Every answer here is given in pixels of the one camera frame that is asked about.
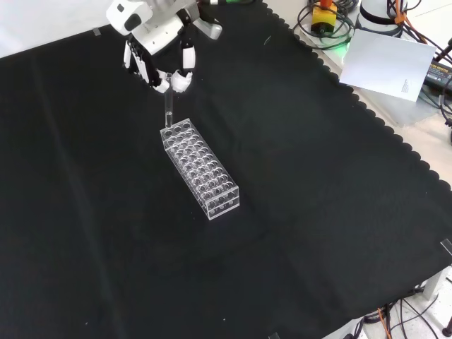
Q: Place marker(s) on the white metal bracket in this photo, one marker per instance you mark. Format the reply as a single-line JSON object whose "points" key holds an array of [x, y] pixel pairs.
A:
{"points": [[436, 284]]}

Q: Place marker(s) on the clear tape piece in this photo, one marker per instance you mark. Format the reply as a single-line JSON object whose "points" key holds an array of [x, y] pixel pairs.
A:
{"points": [[447, 246], [96, 32]]}

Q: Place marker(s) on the black bench cloth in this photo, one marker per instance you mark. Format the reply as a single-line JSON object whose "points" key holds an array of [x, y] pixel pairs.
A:
{"points": [[141, 229]]}

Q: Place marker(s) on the black power adapter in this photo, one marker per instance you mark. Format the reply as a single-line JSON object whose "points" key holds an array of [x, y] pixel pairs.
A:
{"points": [[438, 74]]}

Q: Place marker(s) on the white paper sheet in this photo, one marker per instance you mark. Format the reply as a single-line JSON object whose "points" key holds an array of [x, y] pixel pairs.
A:
{"points": [[386, 65]]}

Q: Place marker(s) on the yellow stop button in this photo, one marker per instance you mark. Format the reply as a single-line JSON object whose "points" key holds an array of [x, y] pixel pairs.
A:
{"points": [[324, 19]]}

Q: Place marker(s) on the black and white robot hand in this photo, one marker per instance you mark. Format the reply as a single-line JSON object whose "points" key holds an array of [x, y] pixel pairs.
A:
{"points": [[159, 33]]}

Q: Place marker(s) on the clear plastic test tube rack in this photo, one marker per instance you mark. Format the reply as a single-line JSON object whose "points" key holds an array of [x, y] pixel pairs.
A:
{"points": [[201, 169]]}

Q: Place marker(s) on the clear glass test tube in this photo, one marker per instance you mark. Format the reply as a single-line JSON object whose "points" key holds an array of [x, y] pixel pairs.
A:
{"points": [[169, 106]]}

